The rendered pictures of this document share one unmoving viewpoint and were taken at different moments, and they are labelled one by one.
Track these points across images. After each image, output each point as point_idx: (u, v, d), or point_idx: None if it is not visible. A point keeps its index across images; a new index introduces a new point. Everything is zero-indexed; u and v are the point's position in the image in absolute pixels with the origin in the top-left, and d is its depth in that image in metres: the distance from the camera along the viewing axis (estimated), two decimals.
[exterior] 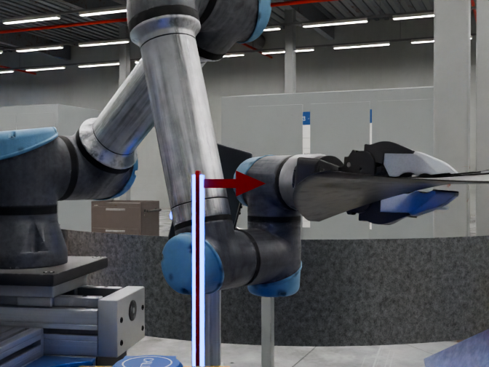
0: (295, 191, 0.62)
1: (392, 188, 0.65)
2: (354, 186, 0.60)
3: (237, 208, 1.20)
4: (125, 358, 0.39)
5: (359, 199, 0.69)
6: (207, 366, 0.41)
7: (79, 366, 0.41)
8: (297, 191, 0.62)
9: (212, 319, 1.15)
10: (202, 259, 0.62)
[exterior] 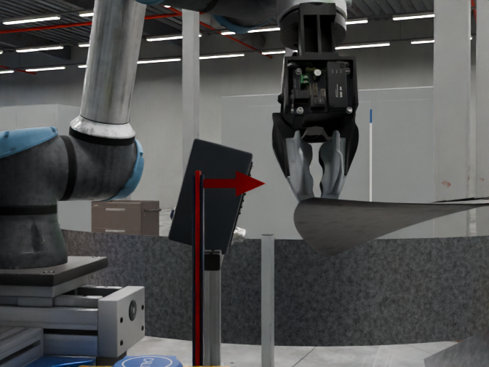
0: (295, 223, 0.66)
1: (392, 218, 0.68)
2: (348, 215, 0.63)
3: (237, 208, 1.20)
4: (125, 358, 0.39)
5: (365, 231, 0.73)
6: (207, 366, 0.41)
7: (79, 366, 0.41)
8: (297, 223, 0.66)
9: (212, 319, 1.15)
10: (202, 259, 0.62)
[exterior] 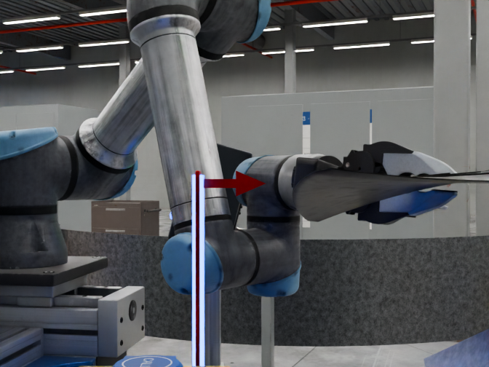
0: None
1: None
2: None
3: (237, 208, 1.20)
4: (125, 358, 0.39)
5: None
6: (207, 366, 0.41)
7: (79, 366, 0.41)
8: None
9: (212, 319, 1.15)
10: (202, 259, 0.62)
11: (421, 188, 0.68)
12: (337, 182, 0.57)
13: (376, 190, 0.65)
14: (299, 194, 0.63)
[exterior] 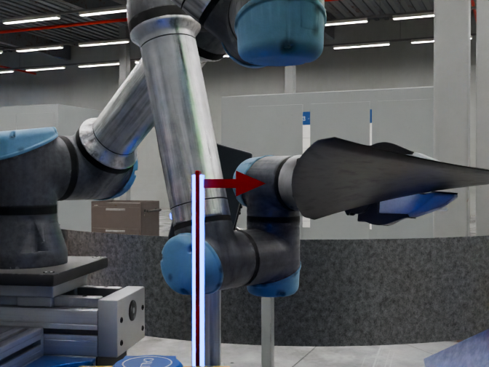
0: None
1: None
2: None
3: (237, 208, 1.20)
4: (125, 358, 0.39)
5: None
6: (207, 366, 0.41)
7: (79, 366, 0.41)
8: None
9: (212, 319, 1.15)
10: (202, 259, 0.62)
11: (420, 188, 0.68)
12: (338, 159, 0.57)
13: (375, 182, 0.65)
14: (298, 175, 0.63)
